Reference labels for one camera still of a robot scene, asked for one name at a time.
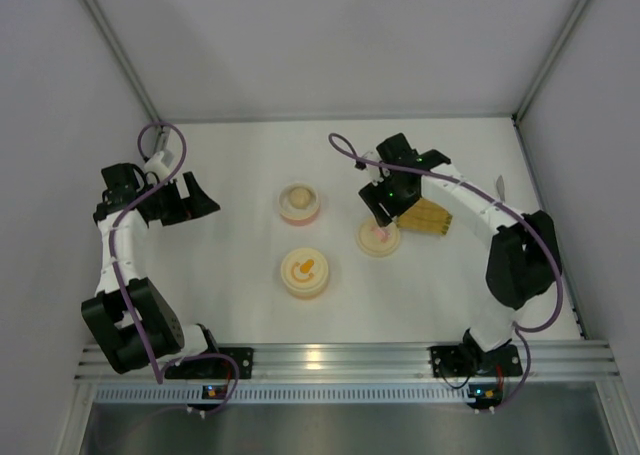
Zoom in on cream lid with pink knob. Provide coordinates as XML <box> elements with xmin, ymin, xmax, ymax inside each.
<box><xmin>356</xmin><ymin>217</ymin><xmax>401</xmax><ymax>258</ymax></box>

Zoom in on white steamed bun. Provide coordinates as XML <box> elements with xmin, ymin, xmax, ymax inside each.
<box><xmin>287</xmin><ymin>186</ymin><xmax>314</xmax><ymax>210</ymax></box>

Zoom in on pink lunch box bowl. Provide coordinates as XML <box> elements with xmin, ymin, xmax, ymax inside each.
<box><xmin>277</xmin><ymin>182</ymin><xmax>321</xmax><ymax>226</ymax></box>

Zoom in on cream lid with orange knob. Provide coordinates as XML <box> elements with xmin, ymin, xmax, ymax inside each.
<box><xmin>280</xmin><ymin>247</ymin><xmax>330</xmax><ymax>278</ymax></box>

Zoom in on metal tongs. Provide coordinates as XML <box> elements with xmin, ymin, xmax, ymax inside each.
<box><xmin>495</xmin><ymin>175</ymin><xmax>506</xmax><ymax>202</ymax></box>

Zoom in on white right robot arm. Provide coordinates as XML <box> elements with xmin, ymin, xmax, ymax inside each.
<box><xmin>355</xmin><ymin>133</ymin><xmax>562</xmax><ymax>352</ymax></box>

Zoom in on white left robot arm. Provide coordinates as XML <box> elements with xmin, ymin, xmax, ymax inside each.
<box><xmin>81</xmin><ymin>163</ymin><xmax>220</xmax><ymax>374</ymax></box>

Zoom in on orange lunch box bowl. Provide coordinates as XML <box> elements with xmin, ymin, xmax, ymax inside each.
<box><xmin>281</xmin><ymin>264</ymin><xmax>329</xmax><ymax>300</ymax></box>

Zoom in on woven bamboo tray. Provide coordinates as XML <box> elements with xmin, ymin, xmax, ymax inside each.
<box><xmin>397</xmin><ymin>198</ymin><xmax>453</xmax><ymax>236</ymax></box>

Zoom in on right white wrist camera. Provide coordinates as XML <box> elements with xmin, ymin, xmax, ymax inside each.
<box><xmin>362</xmin><ymin>150</ymin><xmax>384</xmax><ymax>186</ymax></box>

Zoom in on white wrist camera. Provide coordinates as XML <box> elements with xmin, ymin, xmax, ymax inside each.
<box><xmin>362</xmin><ymin>150</ymin><xmax>384</xmax><ymax>186</ymax></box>
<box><xmin>144</xmin><ymin>150</ymin><xmax>174</xmax><ymax>179</ymax></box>

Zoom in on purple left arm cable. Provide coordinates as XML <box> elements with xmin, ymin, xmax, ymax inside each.
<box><xmin>108</xmin><ymin>120</ymin><xmax>241</xmax><ymax>416</ymax></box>

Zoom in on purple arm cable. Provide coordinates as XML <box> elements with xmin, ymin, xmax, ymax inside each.
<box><xmin>108</xmin><ymin>120</ymin><xmax>241</xmax><ymax>416</ymax></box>
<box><xmin>327</xmin><ymin>132</ymin><xmax>565</xmax><ymax>412</ymax></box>

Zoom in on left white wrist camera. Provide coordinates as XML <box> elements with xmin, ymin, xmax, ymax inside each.
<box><xmin>144</xmin><ymin>150</ymin><xmax>174</xmax><ymax>179</ymax></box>

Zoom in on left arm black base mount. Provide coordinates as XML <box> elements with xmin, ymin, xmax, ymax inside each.
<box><xmin>163</xmin><ymin>347</ymin><xmax>254</xmax><ymax>380</ymax></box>

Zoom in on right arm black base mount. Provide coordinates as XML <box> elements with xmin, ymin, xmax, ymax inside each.
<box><xmin>429</xmin><ymin>344</ymin><xmax>524</xmax><ymax>379</ymax></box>

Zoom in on aluminium front rail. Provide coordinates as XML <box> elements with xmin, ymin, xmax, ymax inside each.
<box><xmin>73</xmin><ymin>340</ymin><xmax>621</xmax><ymax>385</ymax></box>

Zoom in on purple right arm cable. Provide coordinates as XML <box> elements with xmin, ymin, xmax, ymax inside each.
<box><xmin>327</xmin><ymin>132</ymin><xmax>565</xmax><ymax>412</ymax></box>

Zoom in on left aluminium frame post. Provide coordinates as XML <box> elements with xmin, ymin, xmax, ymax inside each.
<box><xmin>78</xmin><ymin>0</ymin><xmax>161</xmax><ymax>122</ymax></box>

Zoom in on aluminium frame post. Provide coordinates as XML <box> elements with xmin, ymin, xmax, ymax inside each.
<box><xmin>511</xmin><ymin>0</ymin><xmax>594</xmax><ymax>127</ymax></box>
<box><xmin>78</xmin><ymin>0</ymin><xmax>161</xmax><ymax>122</ymax></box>

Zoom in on slotted grey cable duct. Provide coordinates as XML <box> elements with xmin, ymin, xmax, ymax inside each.
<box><xmin>92</xmin><ymin>382</ymin><xmax>609</xmax><ymax>406</ymax></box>

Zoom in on right aluminium frame post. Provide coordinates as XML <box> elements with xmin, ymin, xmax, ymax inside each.
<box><xmin>511</xmin><ymin>0</ymin><xmax>594</xmax><ymax>127</ymax></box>

